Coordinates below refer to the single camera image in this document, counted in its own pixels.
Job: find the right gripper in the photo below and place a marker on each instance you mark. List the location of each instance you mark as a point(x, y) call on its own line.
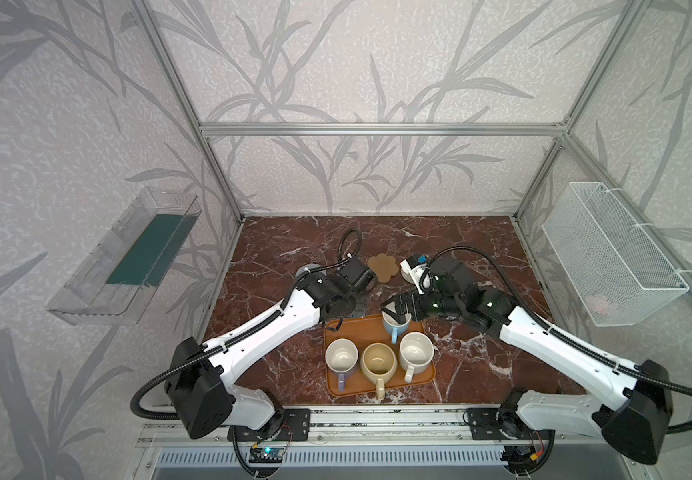
point(411, 303)

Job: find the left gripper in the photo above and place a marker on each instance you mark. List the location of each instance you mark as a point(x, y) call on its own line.
point(349, 303)

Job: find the grey round coaster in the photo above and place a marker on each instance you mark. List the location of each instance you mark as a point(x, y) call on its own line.
point(307, 269)

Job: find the cork flower coaster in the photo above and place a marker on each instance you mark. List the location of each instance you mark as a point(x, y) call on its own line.
point(384, 266)

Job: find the black mug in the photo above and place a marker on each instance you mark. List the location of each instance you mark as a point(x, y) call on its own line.
point(359, 308)

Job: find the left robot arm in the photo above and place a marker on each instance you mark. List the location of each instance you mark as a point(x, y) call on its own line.
point(200, 387)

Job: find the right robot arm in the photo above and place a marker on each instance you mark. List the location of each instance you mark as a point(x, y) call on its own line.
point(632, 407)

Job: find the purple mug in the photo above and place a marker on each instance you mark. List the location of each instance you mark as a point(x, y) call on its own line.
point(342, 358)

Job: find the orange plastic tray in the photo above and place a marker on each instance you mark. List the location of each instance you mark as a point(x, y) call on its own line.
point(363, 332)

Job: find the light blue mug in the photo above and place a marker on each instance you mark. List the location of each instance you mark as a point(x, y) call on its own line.
point(393, 328)

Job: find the white speckled mug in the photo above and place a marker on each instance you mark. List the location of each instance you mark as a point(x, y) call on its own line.
point(416, 352)

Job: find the beige glazed mug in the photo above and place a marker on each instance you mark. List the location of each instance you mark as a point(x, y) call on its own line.
point(378, 364)

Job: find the pink object in basket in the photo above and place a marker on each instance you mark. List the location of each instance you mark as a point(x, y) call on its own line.
point(599, 304)

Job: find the green lit circuit board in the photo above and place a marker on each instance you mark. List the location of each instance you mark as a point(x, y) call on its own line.
point(259, 454)

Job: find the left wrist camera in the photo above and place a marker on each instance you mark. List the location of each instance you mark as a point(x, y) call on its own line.
point(354, 277)

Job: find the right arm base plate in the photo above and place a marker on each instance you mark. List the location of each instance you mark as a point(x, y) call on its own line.
point(500, 424)

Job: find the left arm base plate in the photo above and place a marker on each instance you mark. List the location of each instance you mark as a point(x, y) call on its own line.
point(290, 424)

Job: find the aluminium front rail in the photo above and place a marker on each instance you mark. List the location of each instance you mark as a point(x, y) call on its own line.
point(365, 424)

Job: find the white wire mesh basket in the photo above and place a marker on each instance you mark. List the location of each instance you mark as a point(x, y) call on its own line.
point(605, 250)

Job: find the right wired circuit board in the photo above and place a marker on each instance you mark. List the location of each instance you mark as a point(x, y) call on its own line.
point(522, 460)

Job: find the clear plastic wall bin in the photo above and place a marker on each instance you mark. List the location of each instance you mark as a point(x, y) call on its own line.
point(115, 284)

